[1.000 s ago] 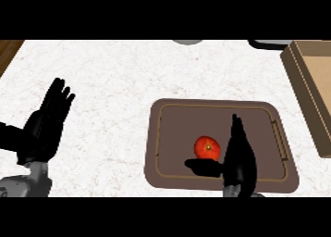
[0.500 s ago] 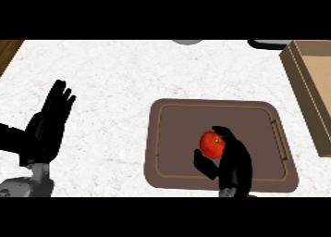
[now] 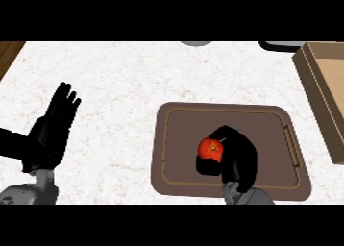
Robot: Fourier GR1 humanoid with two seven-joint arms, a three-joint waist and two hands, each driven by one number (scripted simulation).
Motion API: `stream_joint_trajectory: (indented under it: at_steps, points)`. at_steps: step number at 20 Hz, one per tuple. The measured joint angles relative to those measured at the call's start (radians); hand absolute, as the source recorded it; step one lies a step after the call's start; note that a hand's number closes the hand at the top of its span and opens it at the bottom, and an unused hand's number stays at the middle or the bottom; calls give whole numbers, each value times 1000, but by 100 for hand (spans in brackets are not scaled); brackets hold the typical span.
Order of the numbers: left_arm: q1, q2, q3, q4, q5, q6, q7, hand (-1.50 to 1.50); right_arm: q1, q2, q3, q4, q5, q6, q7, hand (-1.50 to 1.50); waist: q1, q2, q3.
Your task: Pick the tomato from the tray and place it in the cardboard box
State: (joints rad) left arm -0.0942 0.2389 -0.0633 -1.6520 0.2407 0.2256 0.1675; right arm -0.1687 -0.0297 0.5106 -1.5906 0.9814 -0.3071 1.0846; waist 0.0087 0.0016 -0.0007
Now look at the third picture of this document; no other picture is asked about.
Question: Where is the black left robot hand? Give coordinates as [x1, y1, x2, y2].
[0, 82, 83, 174]

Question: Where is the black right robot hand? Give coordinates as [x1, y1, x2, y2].
[195, 124, 260, 194]

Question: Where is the brown tray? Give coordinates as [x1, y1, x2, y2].
[149, 101, 313, 203]

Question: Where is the cardboard box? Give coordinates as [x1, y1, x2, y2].
[291, 41, 344, 166]

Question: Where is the dark rimmed pale appliance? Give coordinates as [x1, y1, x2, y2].
[257, 40, 308, 53]

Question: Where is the grey round object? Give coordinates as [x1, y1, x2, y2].
[179, 40, 214, 48]

